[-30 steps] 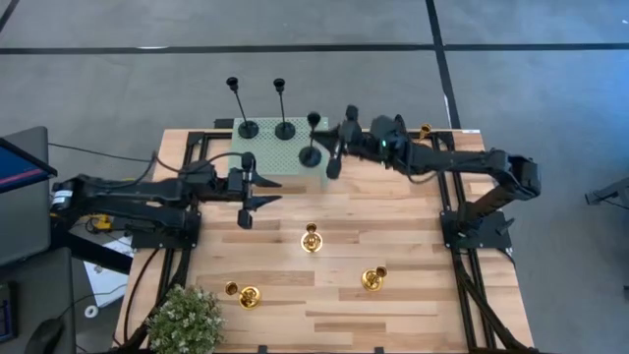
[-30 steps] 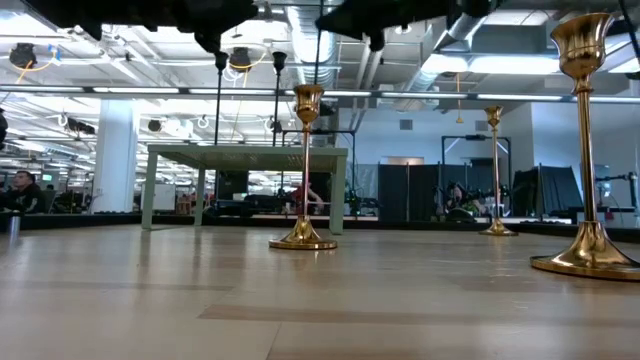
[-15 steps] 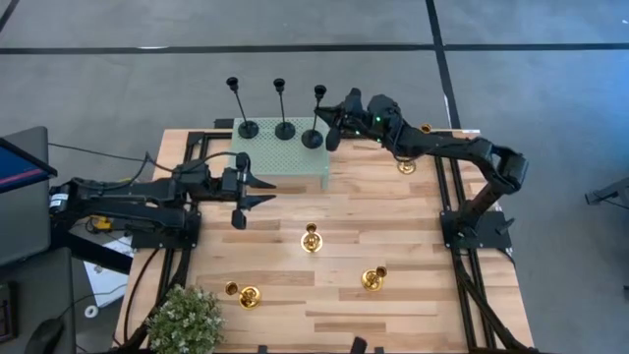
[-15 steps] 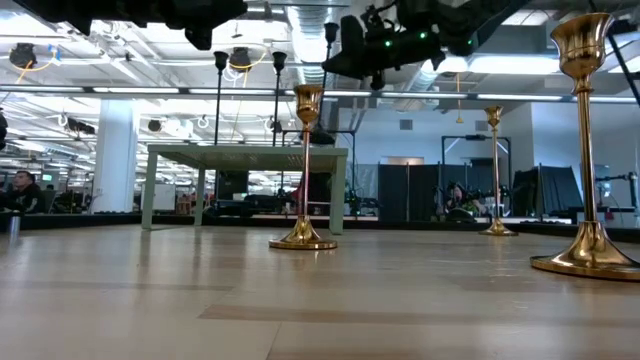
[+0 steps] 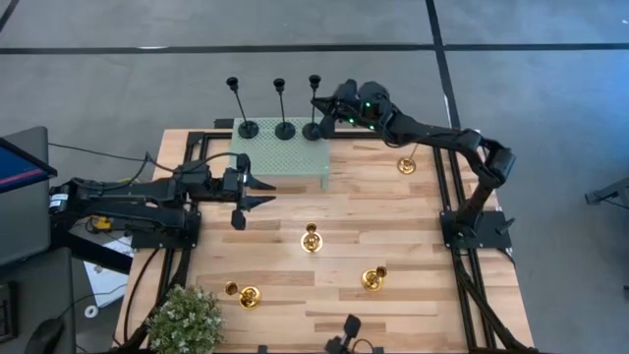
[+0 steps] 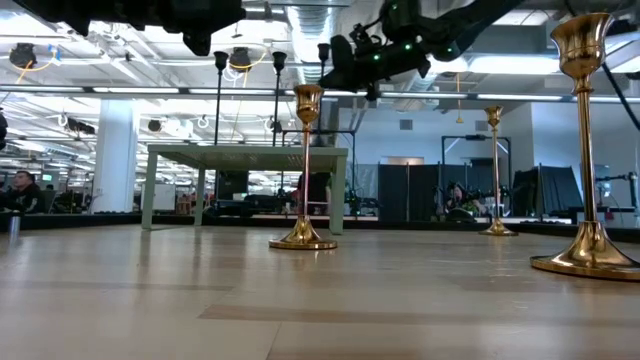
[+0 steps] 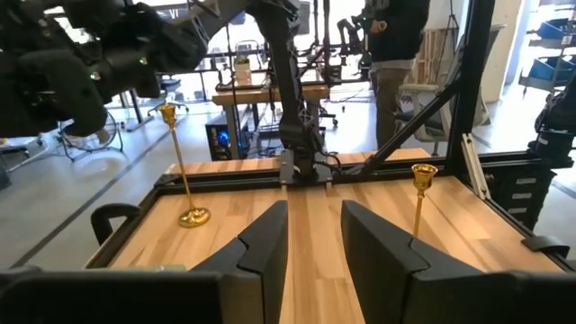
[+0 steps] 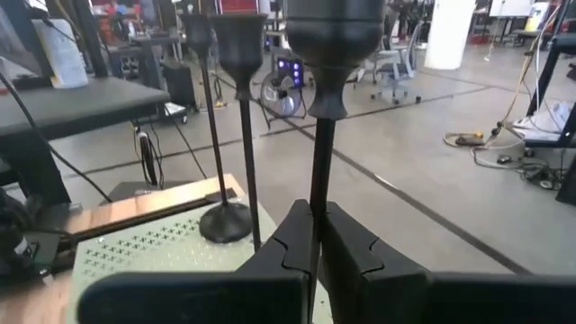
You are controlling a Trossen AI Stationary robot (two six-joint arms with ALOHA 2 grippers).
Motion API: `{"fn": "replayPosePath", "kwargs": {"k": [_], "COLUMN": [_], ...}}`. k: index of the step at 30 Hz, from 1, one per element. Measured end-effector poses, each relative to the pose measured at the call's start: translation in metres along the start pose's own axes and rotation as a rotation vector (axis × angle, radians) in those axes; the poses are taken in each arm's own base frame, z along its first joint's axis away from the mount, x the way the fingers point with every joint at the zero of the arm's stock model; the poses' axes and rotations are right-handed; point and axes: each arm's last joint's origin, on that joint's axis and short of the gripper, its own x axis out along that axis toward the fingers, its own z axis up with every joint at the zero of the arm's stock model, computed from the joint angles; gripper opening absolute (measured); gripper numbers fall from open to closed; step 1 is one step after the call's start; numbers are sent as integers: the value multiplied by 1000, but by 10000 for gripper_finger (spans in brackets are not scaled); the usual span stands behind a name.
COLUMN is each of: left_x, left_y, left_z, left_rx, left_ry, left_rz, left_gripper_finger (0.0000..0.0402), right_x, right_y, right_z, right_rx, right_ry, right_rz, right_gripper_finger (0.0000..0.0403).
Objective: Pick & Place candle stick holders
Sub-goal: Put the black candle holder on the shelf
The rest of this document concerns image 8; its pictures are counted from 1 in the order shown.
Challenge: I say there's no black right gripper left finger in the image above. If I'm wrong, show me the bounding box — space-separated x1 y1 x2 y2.
76 200 315 324

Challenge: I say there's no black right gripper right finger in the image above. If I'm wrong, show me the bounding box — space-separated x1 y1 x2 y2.
319 202 576 324

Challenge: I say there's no black candlestick holder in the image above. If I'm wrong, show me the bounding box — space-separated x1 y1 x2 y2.
210 12 267 253
285 0 387 289
179 12 253 245

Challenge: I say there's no green perforated metal shelf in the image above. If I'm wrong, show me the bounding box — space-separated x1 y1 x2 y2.
65 204 334 324

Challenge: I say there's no floor power strip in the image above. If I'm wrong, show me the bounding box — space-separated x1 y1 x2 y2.
454 130 486 148

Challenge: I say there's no round floor fan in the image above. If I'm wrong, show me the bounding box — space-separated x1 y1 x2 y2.
259 70 303 119

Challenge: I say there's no computer tower with blue lights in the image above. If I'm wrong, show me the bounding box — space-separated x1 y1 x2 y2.
274 56 305 89

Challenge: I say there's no grey office chair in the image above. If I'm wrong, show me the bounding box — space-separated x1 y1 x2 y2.
371 20 424 105

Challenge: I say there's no black rolling cabinet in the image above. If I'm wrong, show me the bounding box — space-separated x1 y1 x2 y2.
160 60 198 112

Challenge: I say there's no black desk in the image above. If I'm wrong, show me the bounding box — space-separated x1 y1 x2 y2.
0 75 171 206

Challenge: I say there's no white round pillar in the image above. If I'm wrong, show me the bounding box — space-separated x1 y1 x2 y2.
424 0 477 71

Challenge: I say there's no black metal stand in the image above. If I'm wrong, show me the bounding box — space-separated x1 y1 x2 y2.
508 31 576 150

